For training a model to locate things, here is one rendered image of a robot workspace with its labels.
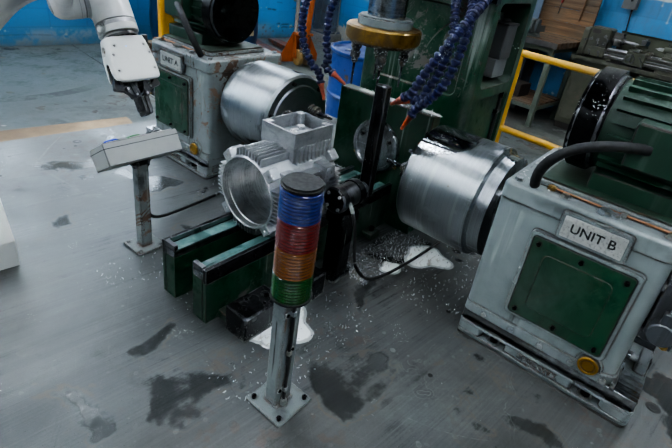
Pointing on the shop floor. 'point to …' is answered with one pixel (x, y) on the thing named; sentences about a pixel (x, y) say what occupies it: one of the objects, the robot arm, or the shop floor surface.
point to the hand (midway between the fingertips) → (144, 106)
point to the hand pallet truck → (296, 35)
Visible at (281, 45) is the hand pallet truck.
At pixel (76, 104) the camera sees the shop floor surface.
